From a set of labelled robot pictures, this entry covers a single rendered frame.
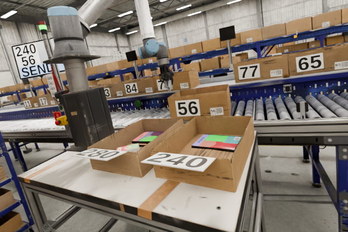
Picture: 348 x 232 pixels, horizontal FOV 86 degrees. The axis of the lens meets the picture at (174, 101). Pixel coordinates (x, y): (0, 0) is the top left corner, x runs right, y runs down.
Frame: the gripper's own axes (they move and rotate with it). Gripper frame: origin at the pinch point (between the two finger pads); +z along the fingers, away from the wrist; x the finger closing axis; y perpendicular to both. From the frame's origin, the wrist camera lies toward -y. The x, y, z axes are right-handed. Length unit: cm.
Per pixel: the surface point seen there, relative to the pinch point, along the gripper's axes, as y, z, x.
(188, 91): -5.0, 4.4, 13.4
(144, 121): 46.4, 10.9, 1.4
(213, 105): 22.2, 10.6, 37.8
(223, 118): 50, 10, 48
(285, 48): -893, -6, 202
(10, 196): 73, 54, -110
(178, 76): -29.1, -7.7, -2.2
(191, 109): 23.4, 11.8, 23.5
